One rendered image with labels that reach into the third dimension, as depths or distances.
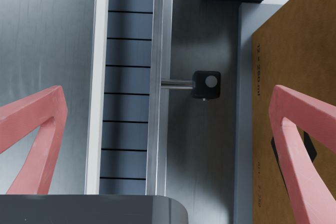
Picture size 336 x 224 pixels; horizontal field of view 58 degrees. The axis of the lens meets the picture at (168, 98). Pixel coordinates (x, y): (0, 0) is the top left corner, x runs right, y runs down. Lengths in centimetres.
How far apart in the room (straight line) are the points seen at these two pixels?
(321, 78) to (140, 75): 24
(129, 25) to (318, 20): 25
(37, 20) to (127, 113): 21
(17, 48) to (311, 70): 42
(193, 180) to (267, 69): 20
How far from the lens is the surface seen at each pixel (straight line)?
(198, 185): 48
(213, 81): 31
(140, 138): 42
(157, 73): 34
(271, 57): 39
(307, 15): 32
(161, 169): 43
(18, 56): 53
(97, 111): 39
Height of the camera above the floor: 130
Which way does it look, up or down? 86 degrees down
